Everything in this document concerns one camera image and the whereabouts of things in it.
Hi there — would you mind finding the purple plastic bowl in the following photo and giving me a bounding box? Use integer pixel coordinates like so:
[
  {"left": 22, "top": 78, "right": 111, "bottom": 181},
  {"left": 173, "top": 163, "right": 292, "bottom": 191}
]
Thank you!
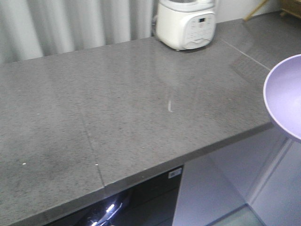
[{"left": 263, "top": 54, "right": 301, "bottom": 142}]

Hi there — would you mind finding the black disinfection cabinet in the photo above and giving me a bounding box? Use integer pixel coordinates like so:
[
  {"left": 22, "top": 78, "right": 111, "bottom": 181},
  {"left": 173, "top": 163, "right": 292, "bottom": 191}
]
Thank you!
[{"left": 50, "top": 166, "right": 183, "bottom": 226}]

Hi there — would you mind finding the white rice cooker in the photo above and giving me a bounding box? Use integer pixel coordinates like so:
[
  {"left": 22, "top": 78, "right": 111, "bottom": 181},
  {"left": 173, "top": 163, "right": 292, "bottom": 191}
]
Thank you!
[{"left": 153, "top": 0, "right": 217, "bottom": 50}]

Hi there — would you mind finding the grey cabinet door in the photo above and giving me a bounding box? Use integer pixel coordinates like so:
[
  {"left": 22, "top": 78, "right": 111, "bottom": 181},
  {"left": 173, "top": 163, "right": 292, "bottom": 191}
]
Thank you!
[{"left": 173, "top": 129, "right": 286, "bottom": 226}]

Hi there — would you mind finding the white pleated curtain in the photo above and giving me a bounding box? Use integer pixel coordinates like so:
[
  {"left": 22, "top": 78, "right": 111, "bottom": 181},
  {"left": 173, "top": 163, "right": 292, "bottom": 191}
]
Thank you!
[{"left": 0, "top": 0, "right": 158, "bottom": 63}]

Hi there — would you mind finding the grey side cabinet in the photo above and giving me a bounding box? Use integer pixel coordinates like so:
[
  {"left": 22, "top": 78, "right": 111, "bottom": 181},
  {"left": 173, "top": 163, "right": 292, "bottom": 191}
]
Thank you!
[{"left": 248, "top": 140, "right": 301, "bottom": 226}]

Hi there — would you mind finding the wooden rack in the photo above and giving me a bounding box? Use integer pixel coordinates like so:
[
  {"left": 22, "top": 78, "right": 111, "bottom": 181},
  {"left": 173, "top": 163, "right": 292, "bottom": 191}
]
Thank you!
[{"left": 243, "top": 0, "right": 301, "bottom": 22}]

